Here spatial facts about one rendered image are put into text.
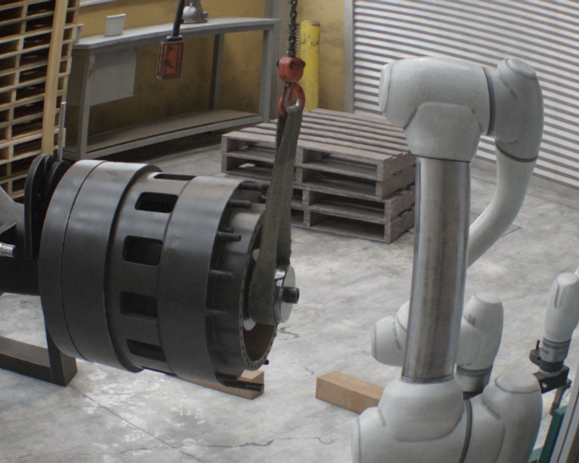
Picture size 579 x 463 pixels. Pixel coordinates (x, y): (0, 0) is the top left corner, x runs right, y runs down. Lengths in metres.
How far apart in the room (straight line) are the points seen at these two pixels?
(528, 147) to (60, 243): 1.29
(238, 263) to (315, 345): 2.16
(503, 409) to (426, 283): 0.30
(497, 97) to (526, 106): 0.06
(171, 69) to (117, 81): 4.90
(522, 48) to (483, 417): 6.32
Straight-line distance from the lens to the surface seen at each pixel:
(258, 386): 2.72
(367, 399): 3.86
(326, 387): 3.99
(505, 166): 1.78
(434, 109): 1.65
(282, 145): 2.47
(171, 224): 2.48
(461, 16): 8.22
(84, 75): 7.07
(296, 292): 2.61
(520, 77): 1.68
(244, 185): 2.58
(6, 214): 2.88
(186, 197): 2.53
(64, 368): 3.96
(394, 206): 6.06
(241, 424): 3.79
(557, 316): 2.20
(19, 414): 3.71
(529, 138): 1.73
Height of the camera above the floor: 1.72
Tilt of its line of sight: 16 degrees down
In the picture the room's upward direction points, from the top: 2 degrees clockwise
